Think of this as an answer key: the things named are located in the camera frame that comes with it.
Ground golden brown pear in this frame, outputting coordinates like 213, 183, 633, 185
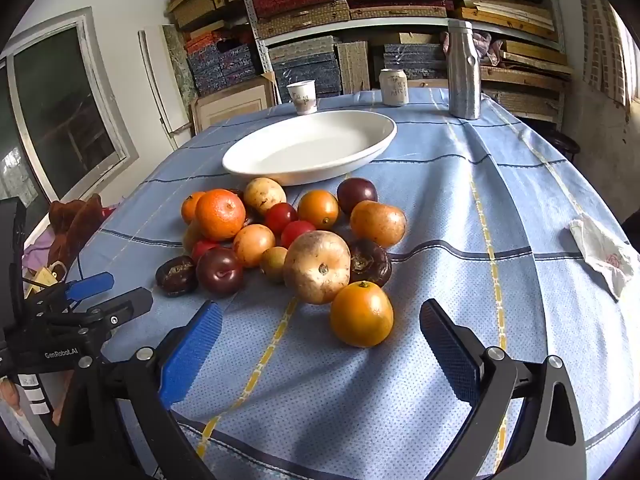
350, 200, 407, 249

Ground brass padlock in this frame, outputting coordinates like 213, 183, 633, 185
25, 261, 68, 301

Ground large mandarin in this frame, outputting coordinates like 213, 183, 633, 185
194, 188, 247, 242

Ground white crumpled cloth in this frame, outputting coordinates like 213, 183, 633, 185
569, 212, 640, 300

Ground pale yellow pear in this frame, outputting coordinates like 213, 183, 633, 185
243, 177, 288, 216

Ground small mandarin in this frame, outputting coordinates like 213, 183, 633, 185
180, 191, 206, 225

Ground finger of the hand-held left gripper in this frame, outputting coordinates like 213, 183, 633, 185
30, 271, 116, 311
50, 287, 154, 341

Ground pink crumpled cloth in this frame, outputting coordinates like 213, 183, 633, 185
472, 32, 503, 66

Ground silver metal bottle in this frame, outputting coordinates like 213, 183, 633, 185
446, 19, 482, 121

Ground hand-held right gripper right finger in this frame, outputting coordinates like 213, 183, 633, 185
419, 298, 587, 480

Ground small yellow pear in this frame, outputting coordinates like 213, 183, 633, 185
182, 220, 205, 255

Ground black stool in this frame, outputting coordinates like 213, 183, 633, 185
542, 127, 581, 163

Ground blue checked tablecloth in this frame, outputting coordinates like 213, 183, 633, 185
67, 87, 640, 480

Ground dark red plum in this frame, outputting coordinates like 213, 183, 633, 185
196, 247, 245, 294
336, 177, 379, 216

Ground grey metal shelf rack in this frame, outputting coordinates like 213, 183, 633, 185
235, 0, 576, 126

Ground white framed window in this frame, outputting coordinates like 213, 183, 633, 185
0, 7, 141, 221

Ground pale wooden picture frame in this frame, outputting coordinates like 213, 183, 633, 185
192, 76, 279, 133

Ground white paper cup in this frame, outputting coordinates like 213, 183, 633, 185
286, 80, 319, 116

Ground brown plush toy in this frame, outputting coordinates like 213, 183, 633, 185
48, 193, 105, 271

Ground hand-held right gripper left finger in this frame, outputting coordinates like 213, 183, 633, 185
54, 301, 224, 480

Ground dark purple passion fruit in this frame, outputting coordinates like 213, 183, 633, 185
348, 239, 393, 288
155, 255, 198, 297

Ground large tan pear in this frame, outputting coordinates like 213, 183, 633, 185
283, 230, 352, 306

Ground grey marbled slab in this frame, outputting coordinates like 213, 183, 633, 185
162, 24, 200, 111

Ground white leaning board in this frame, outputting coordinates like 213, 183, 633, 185
138, 27, 193, 137

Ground pile of patterned boxes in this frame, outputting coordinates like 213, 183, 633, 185
165, 0, 273, 96

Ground white drink can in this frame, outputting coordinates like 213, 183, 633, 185
379, 68, 409, 107

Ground white oval plate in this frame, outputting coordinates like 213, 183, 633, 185
222, 110, 398, 187

